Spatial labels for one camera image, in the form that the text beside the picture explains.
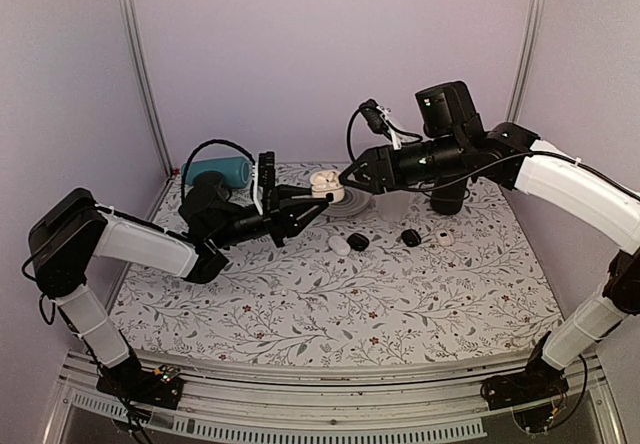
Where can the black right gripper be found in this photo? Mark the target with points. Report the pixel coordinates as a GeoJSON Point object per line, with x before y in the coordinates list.
{"type": "Point", "coordinates": [375, 163]}

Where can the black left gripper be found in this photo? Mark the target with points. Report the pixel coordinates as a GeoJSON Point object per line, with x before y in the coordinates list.
{"type": "Point", "coordinates": [284, 210]}

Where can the beige earbud charging case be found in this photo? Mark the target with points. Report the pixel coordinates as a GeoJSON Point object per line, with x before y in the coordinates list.
{"type": "Point", "coordinates": [326, 183]}

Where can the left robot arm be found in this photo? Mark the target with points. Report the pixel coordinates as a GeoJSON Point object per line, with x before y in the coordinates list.
{"type": "Point", "coordinates": [78, 229]}

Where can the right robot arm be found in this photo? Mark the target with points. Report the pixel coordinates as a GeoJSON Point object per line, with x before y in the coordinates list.
{"type": "Point", "coordinates": [457, 149]}

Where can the white oval earbud case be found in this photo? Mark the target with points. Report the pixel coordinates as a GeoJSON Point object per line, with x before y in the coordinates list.
{"type": "Point", "coordinates": [338, 245]}

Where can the black glossy earbud case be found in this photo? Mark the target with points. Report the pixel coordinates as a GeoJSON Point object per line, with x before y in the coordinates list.
{"type": "Point", "coordinates": [358, 242]}

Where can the small black earbud case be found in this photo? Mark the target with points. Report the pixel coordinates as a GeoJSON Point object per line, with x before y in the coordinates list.
{"type": "Point", "coordinates": [411, 238]}

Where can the small beige earbud case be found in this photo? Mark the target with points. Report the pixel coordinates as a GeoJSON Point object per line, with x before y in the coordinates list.
{"type": "Point", "coordinates": [444, 238]}

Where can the spiral patterned plate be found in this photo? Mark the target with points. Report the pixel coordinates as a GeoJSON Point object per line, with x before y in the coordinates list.
{"type": "Point", "coordinates": [353, 203]}

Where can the white ribbed vase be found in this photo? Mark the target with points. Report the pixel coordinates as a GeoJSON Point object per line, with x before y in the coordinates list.
{"type": "Point", "coordinates": [392, 207]}

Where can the teal cylindrical speaker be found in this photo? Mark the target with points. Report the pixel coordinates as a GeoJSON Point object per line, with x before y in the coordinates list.
{"type": "Point", "coordinates": [236, 171]}

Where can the black cylindrical cup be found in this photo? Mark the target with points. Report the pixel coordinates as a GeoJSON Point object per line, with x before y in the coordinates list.
{"type": "Point", "coordinates": [449, 200]}

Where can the dark grey mug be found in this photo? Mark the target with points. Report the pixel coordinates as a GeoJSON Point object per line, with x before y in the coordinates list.
{"type": "Point", "coordinates": [212, 185]}

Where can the floral patterned table mat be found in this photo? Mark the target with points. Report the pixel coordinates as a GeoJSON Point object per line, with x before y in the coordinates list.
{"type": "Point", "coordinates": [389, 304]}

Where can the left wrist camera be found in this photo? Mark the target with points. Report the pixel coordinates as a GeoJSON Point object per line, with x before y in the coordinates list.
{"type": "Point", "coordinates": [263, 179]}

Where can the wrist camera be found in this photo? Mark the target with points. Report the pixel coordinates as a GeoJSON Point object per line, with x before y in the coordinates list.
{"type": "Point", "coordinates": [263, 179]}
{"type": "Point", "coordinates": [380, 122]}

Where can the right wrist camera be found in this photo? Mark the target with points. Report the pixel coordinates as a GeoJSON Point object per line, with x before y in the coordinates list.
{"type": "Point", "coordinates": [380, 122]}

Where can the right aluminium frame post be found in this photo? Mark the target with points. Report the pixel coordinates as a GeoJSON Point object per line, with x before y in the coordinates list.
{"type": "Point", "coordinates": [532, 26]}

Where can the aluminium frame post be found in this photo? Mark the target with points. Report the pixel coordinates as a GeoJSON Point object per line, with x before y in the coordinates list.
{"type": "Point", "coordinates": [532, 26]}
{"type": "Point", "coordinates": [134, 40]}

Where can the front aluminium rail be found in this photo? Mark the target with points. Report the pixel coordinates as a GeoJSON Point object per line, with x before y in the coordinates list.
{"type": "Point", "coordinates": [415, 403]}

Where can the left aluminium frame post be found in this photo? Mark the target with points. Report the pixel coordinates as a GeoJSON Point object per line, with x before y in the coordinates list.
{"type": "Point", "coordinates": [134, 40]}

